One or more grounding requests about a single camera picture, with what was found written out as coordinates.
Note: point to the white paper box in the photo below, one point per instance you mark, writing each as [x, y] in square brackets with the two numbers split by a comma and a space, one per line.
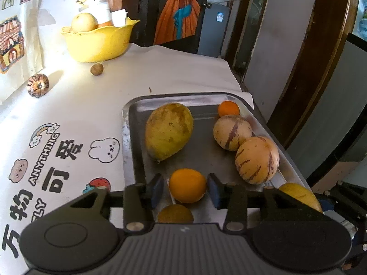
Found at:
[119, 17]

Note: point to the printed white tablecloth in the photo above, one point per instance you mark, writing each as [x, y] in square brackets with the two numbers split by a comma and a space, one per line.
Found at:
[86, 106]

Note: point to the metal tray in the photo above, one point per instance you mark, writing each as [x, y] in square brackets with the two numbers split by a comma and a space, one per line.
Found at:
[200, 154]

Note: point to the small yellow-brown round fruit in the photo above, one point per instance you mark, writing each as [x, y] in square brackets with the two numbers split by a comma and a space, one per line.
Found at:
[175, 214]

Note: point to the small yellow-green mango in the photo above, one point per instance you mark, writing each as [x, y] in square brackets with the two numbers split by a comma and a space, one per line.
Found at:
[301, 196]

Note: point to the large yellow-green mango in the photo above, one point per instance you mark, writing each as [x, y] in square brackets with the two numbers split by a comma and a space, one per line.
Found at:
[169, 131]

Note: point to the brown wooden door frame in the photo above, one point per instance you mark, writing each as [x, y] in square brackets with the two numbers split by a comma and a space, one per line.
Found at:
[315, 63]

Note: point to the orange mandarin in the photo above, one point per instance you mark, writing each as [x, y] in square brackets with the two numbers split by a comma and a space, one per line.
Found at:
[187, 185]

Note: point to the dark striped pepino melon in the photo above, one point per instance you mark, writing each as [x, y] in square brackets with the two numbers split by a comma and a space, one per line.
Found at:
[38, 85]

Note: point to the small orange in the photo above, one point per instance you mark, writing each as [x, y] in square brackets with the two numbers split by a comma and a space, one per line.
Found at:
[228, 109]

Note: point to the white plastic cup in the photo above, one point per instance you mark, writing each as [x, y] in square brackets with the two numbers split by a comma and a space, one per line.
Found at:
[103, 10]

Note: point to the large yellow pear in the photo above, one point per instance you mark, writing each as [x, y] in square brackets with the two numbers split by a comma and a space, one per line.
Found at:
[84, 23]

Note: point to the orange dress figure painting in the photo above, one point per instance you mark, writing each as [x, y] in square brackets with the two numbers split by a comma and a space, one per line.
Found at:
[177, 11]

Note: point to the small brown fruit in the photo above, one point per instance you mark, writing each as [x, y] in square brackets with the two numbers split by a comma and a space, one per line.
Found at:
[96, 69]

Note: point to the orange-tinted striped pepino melon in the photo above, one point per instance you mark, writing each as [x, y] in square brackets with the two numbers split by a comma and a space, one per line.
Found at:
[257, 160]

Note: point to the small yellow pear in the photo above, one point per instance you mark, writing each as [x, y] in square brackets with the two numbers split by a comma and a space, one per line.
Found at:
[67, 29]

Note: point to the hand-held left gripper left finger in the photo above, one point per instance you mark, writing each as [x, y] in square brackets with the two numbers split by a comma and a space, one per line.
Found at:
[154, 192]

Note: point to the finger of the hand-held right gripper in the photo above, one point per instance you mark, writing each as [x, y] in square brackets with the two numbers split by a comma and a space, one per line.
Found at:
[344, 203]

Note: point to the grey appliance with label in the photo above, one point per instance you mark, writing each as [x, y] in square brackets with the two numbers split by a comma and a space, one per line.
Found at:
[213, 31]

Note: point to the house print wall cloth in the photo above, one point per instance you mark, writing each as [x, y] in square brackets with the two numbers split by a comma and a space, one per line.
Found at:
[11, 43]

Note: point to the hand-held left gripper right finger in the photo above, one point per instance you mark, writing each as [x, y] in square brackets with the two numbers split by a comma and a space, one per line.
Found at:
[216, 192]

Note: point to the pale striped pepino melon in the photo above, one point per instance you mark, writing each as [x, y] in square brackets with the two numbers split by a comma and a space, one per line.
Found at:
[232, 131]

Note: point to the yellow plastic bowl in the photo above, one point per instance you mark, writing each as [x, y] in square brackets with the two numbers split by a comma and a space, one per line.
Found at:
[97, 45]

